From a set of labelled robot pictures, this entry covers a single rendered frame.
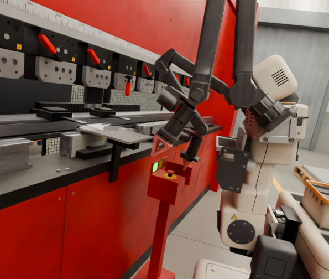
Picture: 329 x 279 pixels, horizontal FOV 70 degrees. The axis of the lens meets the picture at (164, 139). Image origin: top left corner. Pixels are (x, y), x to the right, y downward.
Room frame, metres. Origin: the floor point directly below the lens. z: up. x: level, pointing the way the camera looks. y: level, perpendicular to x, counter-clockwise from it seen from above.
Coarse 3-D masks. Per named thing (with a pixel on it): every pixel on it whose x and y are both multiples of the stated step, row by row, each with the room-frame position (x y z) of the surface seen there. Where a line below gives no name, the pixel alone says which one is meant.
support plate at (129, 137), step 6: (90, 132) 0.94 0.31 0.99; (96, 132) 0.93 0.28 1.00; (102, 132) 0.95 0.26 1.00; (108, 132) 0.96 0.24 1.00; (114, 132) 0.98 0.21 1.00; (120, 132) 1.00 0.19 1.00; (126, 132) 1.02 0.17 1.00; (132, 132) 1.04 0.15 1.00; (114, 138) 0.89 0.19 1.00; (120, 138) 0.89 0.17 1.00; (126, 138) 0.91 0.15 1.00; (132, 138) 0.92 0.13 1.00; (138, 138) 0.94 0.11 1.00; (144, 138) 0.96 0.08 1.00; (150, 138) 1.01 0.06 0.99
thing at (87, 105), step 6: (84, 90) 1.02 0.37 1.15; (90, 90) 1.03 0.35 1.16; (96, 90) 1.06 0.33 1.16; (102, 90) 1.09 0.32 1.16; (84, 96) 1.02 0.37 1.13; (90, 96) 1.03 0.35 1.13; (96, 96) 1.06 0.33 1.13; (102, 96) 1.10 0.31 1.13; (84, 102) 1.02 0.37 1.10; (90, 102) 1.03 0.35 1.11; (96, 102) 1.07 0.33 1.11
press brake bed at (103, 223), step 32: (64, 192) 0.76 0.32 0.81; (96, 192) 0.91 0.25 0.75; (128, 192) 1.14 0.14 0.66; (192, 192) 2.24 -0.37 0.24; (0, 224) 0.57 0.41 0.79; (32, 224) 0.65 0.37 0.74; (64, 224) 0.77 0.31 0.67; (96, 224) 0.93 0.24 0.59; (128, 224) 1.18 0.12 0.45; (0, 256) 0.57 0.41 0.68; (32, 256) 0.66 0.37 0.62; (64, 256) 0.78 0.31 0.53; (96, 256) 0.95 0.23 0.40; (128, 256) 1.23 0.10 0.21
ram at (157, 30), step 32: (32, 0) 0.74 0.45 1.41; (64, 0) 0.85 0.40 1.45; (96, 0) 0.98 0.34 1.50; (128, 0) 1.15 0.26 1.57; (160, 0) 1.40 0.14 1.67; (192, 0) 1.79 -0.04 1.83; (64, 32) 0.85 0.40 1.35; (128, 32) 1.18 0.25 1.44; (160, 32) 1.45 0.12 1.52; (192, 32) 1.88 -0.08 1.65; (224, 32) 2.66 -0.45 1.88; (224, 64) 2.91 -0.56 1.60
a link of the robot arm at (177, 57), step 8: (160, 56) 1.21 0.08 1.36; (168, 56) 1.20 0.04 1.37; (176, 56) 1.20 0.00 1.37; (168, 64) 1.27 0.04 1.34; (176, 64) 1.21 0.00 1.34; (184, 64) 1.20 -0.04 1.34; (192, 64) 1.19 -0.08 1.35; (192, 72) 1.19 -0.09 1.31; (216, 80) 1.17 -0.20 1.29; (216, 88) 1.16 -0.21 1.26; (224, 88) 1.13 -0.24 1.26; (224, 96) 1.13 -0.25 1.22
